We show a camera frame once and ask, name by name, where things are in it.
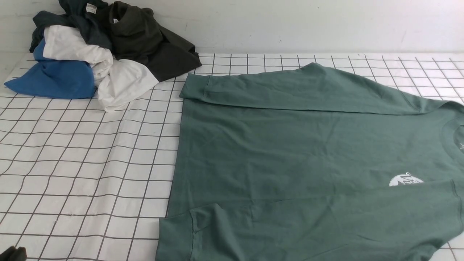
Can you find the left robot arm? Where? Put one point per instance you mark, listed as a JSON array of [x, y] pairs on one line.
[[14, 254]]

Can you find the white garment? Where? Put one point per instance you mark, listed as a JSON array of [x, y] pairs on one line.
[[118, 81]]

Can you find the dark olive garment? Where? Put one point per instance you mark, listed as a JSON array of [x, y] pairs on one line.
[[137, 36]]

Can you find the dark navy garment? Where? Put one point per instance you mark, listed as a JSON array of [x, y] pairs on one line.
[[79, 14]]

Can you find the blue garment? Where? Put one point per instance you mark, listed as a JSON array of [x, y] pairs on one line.
[[55, 79]]

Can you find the green long-sleeve top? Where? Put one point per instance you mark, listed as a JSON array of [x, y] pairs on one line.
[[312, 164]]

